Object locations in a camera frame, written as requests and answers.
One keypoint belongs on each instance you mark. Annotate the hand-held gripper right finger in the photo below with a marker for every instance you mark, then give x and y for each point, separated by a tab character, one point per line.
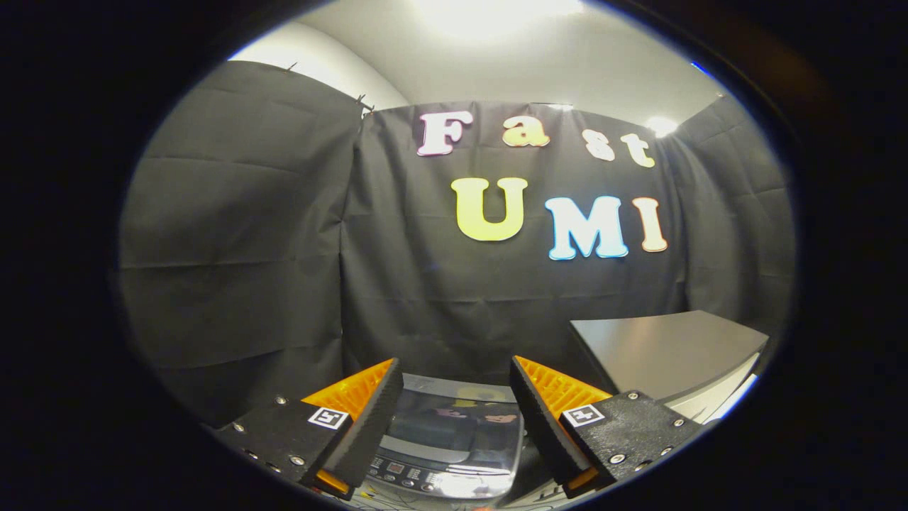
543	426

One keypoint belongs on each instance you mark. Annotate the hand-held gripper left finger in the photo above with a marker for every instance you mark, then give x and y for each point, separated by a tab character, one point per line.
372	419

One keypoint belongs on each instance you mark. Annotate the grey washing machine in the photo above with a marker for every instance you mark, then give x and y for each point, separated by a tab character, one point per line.
404	474

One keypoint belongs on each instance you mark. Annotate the beige cabinet with dark top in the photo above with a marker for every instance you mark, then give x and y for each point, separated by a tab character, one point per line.
660	348

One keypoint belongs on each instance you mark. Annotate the black backdrop cloth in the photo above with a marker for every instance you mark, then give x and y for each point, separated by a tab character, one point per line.
227	248

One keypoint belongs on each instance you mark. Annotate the small ceiling light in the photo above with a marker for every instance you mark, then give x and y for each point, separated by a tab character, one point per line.
661	126

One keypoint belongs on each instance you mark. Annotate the large ceiling light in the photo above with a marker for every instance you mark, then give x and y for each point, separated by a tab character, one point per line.
496	14

